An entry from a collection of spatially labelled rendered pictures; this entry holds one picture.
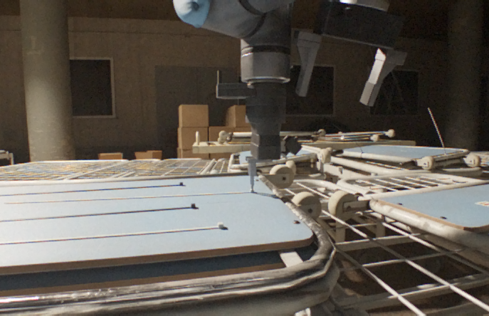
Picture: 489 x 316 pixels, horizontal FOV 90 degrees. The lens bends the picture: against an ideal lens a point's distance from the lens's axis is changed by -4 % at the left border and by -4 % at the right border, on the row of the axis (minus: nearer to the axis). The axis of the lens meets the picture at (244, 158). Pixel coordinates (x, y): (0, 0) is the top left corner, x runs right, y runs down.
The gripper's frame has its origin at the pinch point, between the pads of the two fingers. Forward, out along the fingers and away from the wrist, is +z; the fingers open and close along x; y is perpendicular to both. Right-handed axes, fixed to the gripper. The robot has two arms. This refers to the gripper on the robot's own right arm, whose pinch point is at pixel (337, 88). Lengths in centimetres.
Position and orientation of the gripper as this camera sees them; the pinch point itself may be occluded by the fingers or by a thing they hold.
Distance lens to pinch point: 51.3
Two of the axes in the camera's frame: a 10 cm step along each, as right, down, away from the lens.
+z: -1.6, 8.7, 4.7
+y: 1.1, 4.8, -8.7
